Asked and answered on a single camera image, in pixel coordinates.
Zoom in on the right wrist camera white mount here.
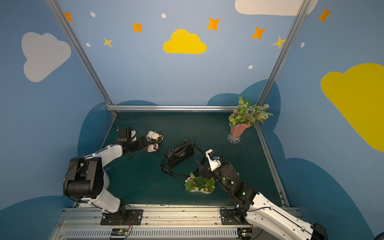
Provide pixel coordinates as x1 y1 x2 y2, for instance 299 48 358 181
206 149 223 172

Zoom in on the green circuit board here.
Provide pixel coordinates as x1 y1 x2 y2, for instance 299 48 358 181
110 229 130 238
237 228 253 240

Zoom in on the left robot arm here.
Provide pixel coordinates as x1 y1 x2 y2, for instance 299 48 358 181
63 138 145 225

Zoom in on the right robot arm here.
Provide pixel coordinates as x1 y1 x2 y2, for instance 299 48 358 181
197 161 328 240

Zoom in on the black leather handbag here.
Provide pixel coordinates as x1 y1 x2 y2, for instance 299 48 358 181
165 139 194 169

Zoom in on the white kitty plush charm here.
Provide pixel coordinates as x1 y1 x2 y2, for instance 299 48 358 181
147 143 160 153

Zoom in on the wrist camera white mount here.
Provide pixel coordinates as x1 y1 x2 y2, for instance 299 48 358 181
117 127 137 143
206 149 223 172

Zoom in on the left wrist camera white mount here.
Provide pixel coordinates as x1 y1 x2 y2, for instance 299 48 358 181
117 127 137 143

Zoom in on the right green circuit board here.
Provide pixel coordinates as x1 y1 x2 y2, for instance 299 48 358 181
237 228 253 240

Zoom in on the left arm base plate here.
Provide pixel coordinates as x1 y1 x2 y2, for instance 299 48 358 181
100 209 144 226

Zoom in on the aluminium post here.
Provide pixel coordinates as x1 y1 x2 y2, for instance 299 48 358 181
257 0 311 106
46 0 113 108

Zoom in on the aluminium back rail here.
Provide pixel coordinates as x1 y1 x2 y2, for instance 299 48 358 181
106 104 265 113

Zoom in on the left green circuit board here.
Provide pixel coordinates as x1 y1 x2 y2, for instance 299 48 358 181
110 229 130 238

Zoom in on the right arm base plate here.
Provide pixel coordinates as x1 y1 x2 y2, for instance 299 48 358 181
219 207 253 225

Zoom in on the penguin plush charm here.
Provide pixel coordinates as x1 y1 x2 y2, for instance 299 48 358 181
146 131 164 143

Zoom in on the aluminium right post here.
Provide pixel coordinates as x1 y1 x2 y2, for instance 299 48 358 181
257 0 311 106

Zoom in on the front aluminium rail bench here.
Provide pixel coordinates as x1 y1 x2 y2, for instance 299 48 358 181
49 204 307 240

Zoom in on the aluminium left post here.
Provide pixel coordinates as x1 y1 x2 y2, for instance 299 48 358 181
46 0 113 108

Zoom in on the pink vase with plant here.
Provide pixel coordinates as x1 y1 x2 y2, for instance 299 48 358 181
228 97 274 144

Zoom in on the succulent plants white tray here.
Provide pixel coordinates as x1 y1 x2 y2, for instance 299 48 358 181
185 173 216 195

